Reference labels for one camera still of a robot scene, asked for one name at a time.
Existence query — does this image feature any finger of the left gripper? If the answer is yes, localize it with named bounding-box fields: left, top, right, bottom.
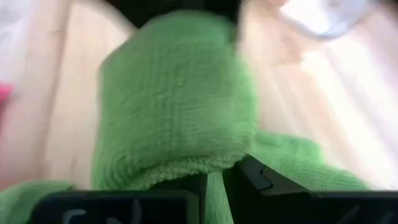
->
left=174, top=0, right=242, bottom=22
left=105, top=0, right=175, bottom=29

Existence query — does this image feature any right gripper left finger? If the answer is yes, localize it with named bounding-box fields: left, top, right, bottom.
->
left=152, top=172, right=208, bottom=192

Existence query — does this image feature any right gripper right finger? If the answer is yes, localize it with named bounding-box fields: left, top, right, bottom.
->
left=222, top=154, right=312, bottom=195

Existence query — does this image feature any green microfiber towel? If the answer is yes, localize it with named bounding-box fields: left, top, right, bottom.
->
left=0, top=9, right=371, bottom=224

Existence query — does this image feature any pink microfiber towel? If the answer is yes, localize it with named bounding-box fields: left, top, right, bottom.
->
left=0, top=81, right=15, bottom=108

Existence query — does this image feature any clear plastic bin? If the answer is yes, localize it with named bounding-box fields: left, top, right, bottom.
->
left=278, top=0, right=371, bottom=40

